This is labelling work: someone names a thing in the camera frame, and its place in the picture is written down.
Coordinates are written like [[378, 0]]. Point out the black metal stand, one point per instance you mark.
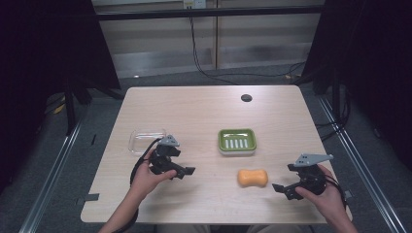
[[69, 106], [336, 97]]

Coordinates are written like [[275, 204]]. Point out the yellow floor object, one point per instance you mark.
[[59, 109]]

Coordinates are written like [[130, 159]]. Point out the black horizontal bar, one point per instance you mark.
[[207, 13]]

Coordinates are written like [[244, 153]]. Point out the metal floor rail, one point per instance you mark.
[[362, 168], [48, 181]]

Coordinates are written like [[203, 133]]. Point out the dark curtain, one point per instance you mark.
[[372, 64], [48, 48]]

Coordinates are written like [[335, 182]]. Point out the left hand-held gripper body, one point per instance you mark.
[[162, 163]]

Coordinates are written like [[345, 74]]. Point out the person's left hand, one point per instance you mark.
[[145, 181]]

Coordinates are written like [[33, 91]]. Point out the green soap dish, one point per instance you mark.
[[237, 142]]

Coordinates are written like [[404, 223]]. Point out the clear plastic container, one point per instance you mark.
[[142, 142]]

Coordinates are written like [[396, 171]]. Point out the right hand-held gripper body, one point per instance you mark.
[[311, 181]]

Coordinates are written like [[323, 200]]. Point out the white power outlet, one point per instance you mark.
[[194, 4]]

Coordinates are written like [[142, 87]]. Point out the dark round table grommet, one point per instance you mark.
[[246, 98]]

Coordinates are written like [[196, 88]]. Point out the grey tape strip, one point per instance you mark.
[[88, 198]]

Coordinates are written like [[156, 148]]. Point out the orange sponge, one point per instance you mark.
[[252, 178]]

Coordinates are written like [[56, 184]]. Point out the person's right hand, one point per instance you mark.
[[330, 200]]

